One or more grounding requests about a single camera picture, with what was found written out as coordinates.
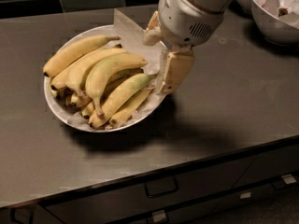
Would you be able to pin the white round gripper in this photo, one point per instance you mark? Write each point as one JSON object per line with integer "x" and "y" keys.
{"x": 185, "y": 21}

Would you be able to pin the central curved yellow banana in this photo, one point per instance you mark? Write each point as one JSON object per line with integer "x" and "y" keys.
{"x": 97, "y": 79}

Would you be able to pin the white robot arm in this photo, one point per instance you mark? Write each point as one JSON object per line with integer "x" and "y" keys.
{"x": 181, "y": 25}

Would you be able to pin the greenish lower yellow banana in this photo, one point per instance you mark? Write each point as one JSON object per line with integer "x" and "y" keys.
{"x": 119, "y": 97}

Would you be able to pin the bottom yellow banana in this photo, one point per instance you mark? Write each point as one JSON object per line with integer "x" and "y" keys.
{"x": 126, "y": 111}

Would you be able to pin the top yellow banana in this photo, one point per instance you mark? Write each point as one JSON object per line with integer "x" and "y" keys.
{"x": 64, "y": 57}

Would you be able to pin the small hidden yellow banana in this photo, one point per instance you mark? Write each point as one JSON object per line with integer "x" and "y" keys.
{"x": 75, "y": 101}

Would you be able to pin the white bowl right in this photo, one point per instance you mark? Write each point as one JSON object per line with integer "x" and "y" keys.
{"x": 277, "y": 20}

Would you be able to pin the white paper liner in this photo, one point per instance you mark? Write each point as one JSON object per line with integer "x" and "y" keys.
{"x": 122, "y": 19}

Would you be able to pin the white drawer label lower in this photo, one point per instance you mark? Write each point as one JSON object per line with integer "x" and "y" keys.
{"x": 159, "y": 217}

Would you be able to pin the white drawer label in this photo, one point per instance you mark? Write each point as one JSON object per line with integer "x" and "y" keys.
{"x": 245, "y": 195}
{"x": 289, "y": 179}
{"x": 159, "y": 217}

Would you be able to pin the white drawer label middle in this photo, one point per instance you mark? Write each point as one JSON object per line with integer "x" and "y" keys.
{"x": 245, "y": 195}

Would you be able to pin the white drawer label right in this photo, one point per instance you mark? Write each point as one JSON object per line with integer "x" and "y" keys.
{"x": 289, "y": 179}

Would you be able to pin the black drawer handle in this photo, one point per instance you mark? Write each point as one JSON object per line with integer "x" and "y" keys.
{"x": 160, "y": 187}

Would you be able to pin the black handle lower left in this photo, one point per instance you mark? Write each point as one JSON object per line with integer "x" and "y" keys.
{"x": 21, "y": 216}

